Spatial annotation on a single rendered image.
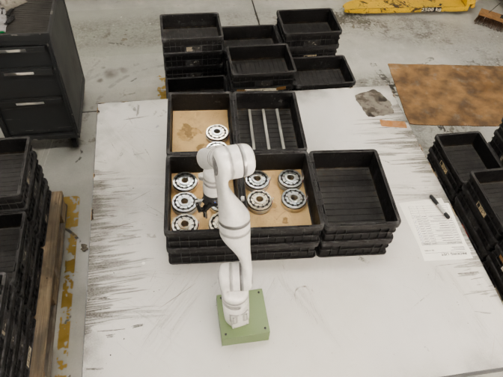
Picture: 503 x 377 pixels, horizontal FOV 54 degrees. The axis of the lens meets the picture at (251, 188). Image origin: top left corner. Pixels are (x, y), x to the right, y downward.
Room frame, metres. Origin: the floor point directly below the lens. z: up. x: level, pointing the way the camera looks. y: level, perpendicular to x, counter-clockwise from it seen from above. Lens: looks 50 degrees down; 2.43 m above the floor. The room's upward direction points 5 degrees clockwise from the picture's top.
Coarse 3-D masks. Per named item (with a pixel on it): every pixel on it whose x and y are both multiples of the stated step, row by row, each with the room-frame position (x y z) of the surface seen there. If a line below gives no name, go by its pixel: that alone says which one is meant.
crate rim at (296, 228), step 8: (256, 152) 1.46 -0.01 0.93; (264, 152) 1.46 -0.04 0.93; (272, 152) 1.46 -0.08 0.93; (280, 152) 1.47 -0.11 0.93; (288, 152) 1.47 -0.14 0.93; (296, 152) 1.47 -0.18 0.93; (304, 152) 1.48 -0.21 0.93; (312, 176) 1.35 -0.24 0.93; (312, 184) 1.30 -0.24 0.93; (320, 208) 1.18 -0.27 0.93; (320, 216) 1.14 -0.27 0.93; (312, 224) 1.10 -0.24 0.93; (320, 224) 1.10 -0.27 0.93; (256, 232) 1.06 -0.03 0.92; (264, 232) 1.06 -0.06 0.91; (272, 232) 1.06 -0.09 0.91; (280, 232) 1.07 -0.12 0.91; (288, 232) 1.07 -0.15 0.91
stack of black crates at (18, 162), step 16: (0, 144) 1.72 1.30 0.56; (16, 144) 1.74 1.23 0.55; (0, 160) 1.68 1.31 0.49; (16, 160) 1.69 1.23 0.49; (32, 160) 1.70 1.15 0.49; (0, 176) 1.57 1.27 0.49; (16, 176) 1.58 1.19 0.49; (32, 176) 1.60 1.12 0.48; (0, 192) 1.47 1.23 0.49; (16, 192) 1.48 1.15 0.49; (32, 192) 1.53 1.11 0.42; (48, 192) 1.71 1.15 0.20; (0, 208) 1.37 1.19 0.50; (16, 208) 1.38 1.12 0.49; (32, 208) 1.47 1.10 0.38; (48, 208) 1.63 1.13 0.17; (32, 224) 1.38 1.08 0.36
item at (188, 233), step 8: (168, 160) 1.37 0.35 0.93; (168, 168) 1.32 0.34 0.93; (168, 176) 1.28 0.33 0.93; (168, 184) 1.24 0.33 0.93; (240, 184) 1.27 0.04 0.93; (240, 192) 1.23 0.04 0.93; (240, 200) 1.19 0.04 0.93; (168, 232) 1.02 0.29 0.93; (176, 232) 1.02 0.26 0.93; (184, 232) 1.02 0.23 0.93; (192, 232) 1.02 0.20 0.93; (200, 232) 1.03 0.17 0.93; (208, 232) 1.03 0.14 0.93; (216, 232) 1.03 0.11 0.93
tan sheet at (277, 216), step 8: (272, 176) 1.42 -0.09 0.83; (272, 184) 1.37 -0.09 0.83; (248, 192) 1.31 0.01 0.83; (272, 192) 1.32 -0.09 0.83; (280, 192) 1.33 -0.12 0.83; (304, 192) 1.34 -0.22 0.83; (280, 200) 1.28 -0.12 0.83; (272, 208) 1.24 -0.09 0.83; (280, 208) 1.24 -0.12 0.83; (304, 208) 1.25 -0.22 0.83; (256, 216) 1.19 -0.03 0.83; (264, 216) 1.20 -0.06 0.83; (272, 216) 1.20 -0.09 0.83; (280, 216) 1.20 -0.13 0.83; (288, 216) 1.21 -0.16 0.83; (296, 216) 1.21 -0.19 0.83; (304, 216) 1.21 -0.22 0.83; (256, 224) 1.15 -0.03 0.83; (264, 224) 1.16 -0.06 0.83; (272, 224) 1.16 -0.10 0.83; (280, 224) 1.16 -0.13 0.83; (288, 224) 1.16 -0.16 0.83; (296, 224) 1.17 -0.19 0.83; (304, 224) 1.17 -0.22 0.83
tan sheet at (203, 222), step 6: (174, 174) 1.38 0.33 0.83; (198, 180) 1.36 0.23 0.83; (198, 186) 1.33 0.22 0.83; (174, 192) 1.28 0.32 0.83; (198, 192) 1.29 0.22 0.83; (198, 198) 1.26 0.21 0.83; (174, 216) 1.16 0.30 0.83; (198, 216) 1.17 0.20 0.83; (210, 216) 1.18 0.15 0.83; (204, 222) 1.14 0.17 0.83; (198, 228) 1.11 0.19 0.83; (204, 228) 1.11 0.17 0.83
